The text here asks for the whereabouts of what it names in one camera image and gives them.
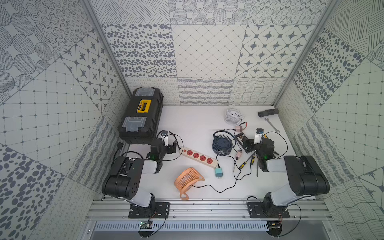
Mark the pink usb charger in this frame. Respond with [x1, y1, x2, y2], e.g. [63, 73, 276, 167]
[235, 126, 243, 133]
[235, 150, 243, 160]

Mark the beige red power strip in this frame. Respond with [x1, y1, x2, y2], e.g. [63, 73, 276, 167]
[180, 147, 218, 169]

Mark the teal USB charger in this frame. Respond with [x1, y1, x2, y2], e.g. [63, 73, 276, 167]
[215, 167, 224, 179]

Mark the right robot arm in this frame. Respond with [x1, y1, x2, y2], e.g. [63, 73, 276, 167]
[254, 137, 330, 214]

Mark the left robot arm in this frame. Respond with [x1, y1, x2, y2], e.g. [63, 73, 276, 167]
[102, 139, 178, 209]

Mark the orange desk fan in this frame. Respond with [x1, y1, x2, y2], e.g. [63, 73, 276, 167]
[174, 167, 205, 201]

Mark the dark blue desk fan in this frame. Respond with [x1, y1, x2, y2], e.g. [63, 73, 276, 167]
[212, 130, 236, 156]

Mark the black yellow screwdriver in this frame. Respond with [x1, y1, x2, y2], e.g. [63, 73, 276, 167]
[238, 154, 252, 170]
[251, 152, 257, 165]

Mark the black bit set case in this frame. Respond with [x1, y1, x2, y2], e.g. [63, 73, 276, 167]
[235, 133, 255, 154]

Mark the silver wrench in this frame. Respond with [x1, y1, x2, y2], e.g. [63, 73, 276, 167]
[264, 118, 280, 133]

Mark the black yellow toolbox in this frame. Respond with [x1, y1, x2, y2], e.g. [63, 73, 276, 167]
[118, 87, 164, 145]

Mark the black cylinder grip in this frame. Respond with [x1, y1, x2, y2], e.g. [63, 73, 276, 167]
[258, 109, 280, 118]

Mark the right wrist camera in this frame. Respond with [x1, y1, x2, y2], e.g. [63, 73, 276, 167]
[254, 128, 264, 144]

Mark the orange fan black cable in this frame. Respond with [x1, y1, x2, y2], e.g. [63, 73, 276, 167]
[191, 154, 253, 194]

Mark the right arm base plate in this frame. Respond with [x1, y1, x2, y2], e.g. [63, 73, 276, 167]
[247, 202, 290, 219]

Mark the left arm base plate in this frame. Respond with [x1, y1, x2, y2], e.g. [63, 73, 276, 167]
[128, 202, 171, 219]

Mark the aluminium rail frame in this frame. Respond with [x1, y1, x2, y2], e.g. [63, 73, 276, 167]
[85, 198, 333, 221]

